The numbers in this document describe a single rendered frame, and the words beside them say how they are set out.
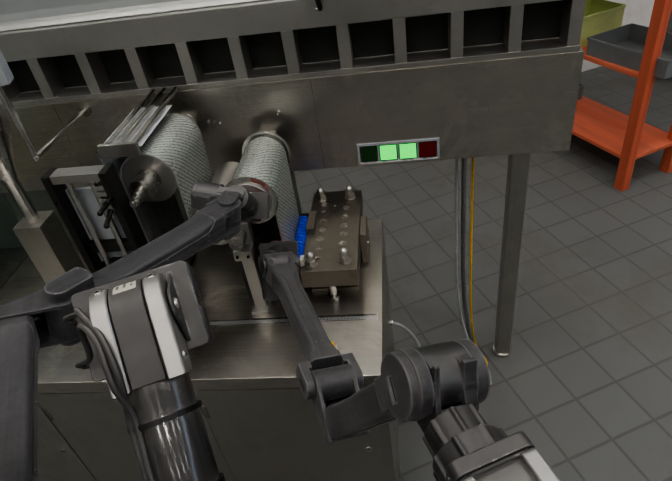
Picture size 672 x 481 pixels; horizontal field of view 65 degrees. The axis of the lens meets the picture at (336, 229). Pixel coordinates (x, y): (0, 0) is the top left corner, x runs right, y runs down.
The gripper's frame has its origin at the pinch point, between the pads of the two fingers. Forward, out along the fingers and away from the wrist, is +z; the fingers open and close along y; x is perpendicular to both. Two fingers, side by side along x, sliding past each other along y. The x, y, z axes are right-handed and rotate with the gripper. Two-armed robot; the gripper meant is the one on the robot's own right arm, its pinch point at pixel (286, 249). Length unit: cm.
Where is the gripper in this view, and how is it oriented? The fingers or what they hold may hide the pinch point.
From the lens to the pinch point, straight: 151.4
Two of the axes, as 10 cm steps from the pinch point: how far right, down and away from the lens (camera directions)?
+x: -0.8, -9.9, -1.2
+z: 1.2, -1.2, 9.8
